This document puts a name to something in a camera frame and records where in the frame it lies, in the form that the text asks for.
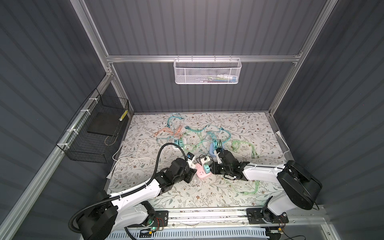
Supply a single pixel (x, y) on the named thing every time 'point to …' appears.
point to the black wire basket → (93, 136)
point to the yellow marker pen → (123, 115)
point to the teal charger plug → (207, 168)
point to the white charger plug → (205, 160)
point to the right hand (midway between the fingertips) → (211, 169)
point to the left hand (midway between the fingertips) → (193, 168)
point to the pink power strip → (200, 171)
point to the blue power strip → (211, 146)
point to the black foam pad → (107, 123)
